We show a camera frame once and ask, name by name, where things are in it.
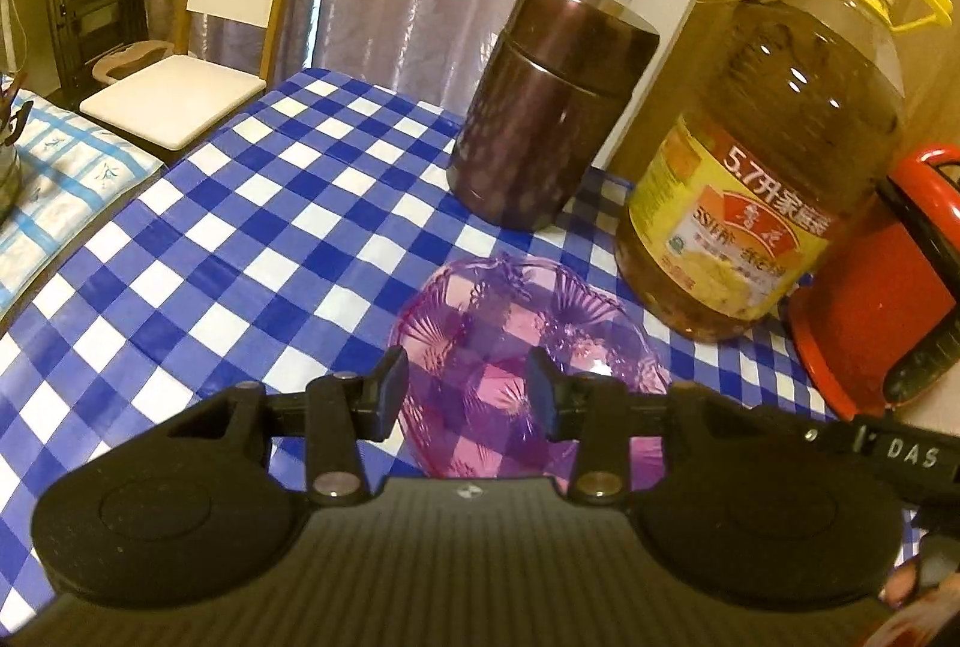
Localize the light blue patterned cloth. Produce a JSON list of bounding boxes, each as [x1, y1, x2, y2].
[[2, 90, 161, 319]]

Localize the red rice cooker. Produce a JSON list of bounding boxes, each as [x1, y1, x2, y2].
[[788, 143, 958, 420]]

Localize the blue checkered tablecloth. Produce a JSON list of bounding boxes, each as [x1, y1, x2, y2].
[[0, 65, 925, 637]]

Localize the right hand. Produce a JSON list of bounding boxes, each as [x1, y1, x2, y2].
[[866, 556, 958, 645]]

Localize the brown cylindrical canister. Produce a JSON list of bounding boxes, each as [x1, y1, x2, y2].
[[448, 0, 659, 231]]

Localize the cooking oil bottle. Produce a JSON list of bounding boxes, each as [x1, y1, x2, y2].
[[615, 0, 953, 342]]

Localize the white wooden chair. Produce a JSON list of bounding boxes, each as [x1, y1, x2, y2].
[[80, 0, 288, 154]]

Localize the pink plastic dish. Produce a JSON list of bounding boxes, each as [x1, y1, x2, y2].
[[389, 255, 669, 488]]

